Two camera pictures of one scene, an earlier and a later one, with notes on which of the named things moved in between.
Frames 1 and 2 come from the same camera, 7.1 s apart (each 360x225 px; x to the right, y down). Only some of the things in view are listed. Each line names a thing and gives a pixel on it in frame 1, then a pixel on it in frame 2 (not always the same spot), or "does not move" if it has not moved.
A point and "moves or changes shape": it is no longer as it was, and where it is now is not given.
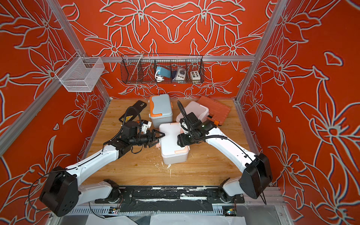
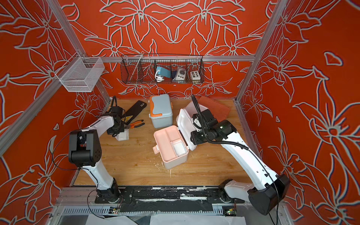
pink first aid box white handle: x=201 y=112 does not move
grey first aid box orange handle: x=161 y=109 does not move
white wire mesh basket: x=80 y=74 does not move
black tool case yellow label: x=132 y=111 does not move
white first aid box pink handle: x=172 y=153 moves or changes shape
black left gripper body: x=144 y=139 → x=118 y=129
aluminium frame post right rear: x=261 y=50 does not move
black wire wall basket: x=176 y=69 does not move
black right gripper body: x=185 y=139 → x=200 y=137
